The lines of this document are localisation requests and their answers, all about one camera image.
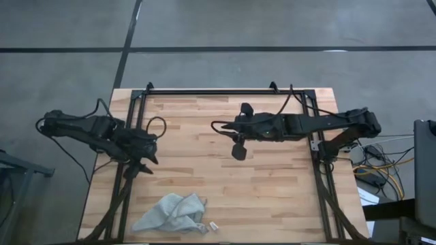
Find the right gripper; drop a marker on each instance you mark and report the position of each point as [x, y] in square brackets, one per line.
[259, 127]

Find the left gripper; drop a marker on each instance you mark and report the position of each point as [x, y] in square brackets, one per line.
[136, 141]

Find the light blue waffle towel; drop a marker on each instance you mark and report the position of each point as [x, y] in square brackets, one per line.
[170, 214]

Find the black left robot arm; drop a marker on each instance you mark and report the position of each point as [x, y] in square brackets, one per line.
[78, 124]

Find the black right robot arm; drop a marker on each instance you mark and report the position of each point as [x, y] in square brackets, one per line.
[323, 122]

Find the grey metal stand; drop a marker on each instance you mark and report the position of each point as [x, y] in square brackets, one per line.
[20, 166]

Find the black power brick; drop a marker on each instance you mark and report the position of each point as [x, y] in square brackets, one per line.
[374, 151]
[373, 179]

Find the white paper sheet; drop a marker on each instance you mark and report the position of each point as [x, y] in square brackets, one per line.
[368, 197]

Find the black workbench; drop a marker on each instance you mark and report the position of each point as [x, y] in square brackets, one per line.
[388, 211]

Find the grey monitor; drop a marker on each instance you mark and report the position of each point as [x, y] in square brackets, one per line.
[425, 170]

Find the black aluminium table frame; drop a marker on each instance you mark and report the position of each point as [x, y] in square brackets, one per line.
[221, 92]

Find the silver metal bracket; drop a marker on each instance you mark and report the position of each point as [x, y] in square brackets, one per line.
[315, 145]

